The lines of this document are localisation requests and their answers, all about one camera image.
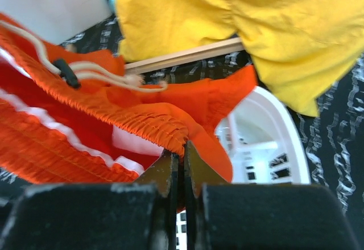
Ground wooden clothes rack frame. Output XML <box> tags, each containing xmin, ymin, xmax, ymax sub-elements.
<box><xmin>125</xmin><ymin>38</ymin><xmax>245</xmax><ymax>74</ymax></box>

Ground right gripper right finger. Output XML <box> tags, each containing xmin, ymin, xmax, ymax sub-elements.
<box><xmin>184</xmin><ymin>142</ymin><xmax>360</xmax><ymax>249</ymax></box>

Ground orange shorts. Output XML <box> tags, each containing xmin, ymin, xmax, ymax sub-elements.
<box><xmin>1</xmin><ymin>15</ymin><xmax>257</xmax><ymax>184</ymax></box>

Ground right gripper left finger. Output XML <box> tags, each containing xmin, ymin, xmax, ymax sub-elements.
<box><xmin>1</xmin><ymin>150</ymin><xmax>179</xmax><ymax>249</ymax></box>

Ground white storage box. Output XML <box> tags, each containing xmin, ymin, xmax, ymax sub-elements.
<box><xmin>1</xmin><ymin>0</ymin><xmax>111</xmax><ymax>44</ymax></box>

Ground white plastic laundry basket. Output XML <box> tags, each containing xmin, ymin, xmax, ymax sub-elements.
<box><xmin>176</xmin><ymin>86</ymin><xmax>311</xmax><ymax>250</ymax></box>

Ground yellow shorts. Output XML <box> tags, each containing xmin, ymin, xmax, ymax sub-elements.
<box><xmin>115</xmin><ymin>0</ymin><xmax>363</xmax><ymax>117</ymax></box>

